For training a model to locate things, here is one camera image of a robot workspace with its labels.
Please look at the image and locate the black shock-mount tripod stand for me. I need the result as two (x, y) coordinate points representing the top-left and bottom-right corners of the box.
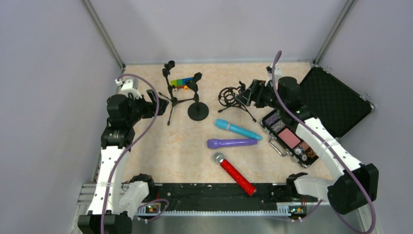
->
(217, 81), (257, 122)

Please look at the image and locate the red glitter microphone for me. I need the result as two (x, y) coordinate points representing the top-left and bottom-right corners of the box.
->
(213, 152), (256, 196)

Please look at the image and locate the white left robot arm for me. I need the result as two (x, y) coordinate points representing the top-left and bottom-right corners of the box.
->
(77, 90), (169, 234)

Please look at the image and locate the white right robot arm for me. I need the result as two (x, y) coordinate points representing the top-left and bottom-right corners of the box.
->
(235, 77), (378, 215)

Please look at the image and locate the black tripod mic stand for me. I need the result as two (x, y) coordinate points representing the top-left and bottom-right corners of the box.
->
(158, 60), (192, 126)

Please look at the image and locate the black round-base mic stand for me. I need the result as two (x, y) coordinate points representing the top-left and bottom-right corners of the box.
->
(186, 72), (209, 121)

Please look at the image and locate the colourful toy brick block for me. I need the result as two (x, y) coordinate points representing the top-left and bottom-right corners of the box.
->
(170, 77), (193, 90)

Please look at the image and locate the teal toy microphone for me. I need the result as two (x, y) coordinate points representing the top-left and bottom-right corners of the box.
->
(215, 119), (263, 140)

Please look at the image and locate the purple toy microphone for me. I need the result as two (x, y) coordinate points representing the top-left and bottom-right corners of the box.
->
(206, 138), (258, 149)

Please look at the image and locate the black poker chip case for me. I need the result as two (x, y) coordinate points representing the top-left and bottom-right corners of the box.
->
(260, 66), (375, 168)

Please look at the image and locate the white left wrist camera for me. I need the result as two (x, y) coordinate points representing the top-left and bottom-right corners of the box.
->
(115, 78), (142, 99)

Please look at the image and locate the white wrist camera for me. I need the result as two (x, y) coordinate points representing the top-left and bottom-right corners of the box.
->
(265, 66), (275, 86)
(115, 78), (142, 99)

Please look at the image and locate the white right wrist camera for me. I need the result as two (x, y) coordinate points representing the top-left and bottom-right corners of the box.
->
(265, 66), (275, 86)

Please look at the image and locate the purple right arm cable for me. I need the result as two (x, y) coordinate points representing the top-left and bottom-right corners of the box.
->
(271, 50), (377, 234)

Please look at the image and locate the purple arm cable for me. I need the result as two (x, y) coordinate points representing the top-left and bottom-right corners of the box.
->
(271, 50), (377, 234)
(100, 73), (169, 234)

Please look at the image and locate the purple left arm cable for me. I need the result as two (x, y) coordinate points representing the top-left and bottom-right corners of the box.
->
(100, 73), (169, 234)

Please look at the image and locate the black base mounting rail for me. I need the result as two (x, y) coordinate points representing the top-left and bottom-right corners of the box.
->
(149, 183), (318, 212)

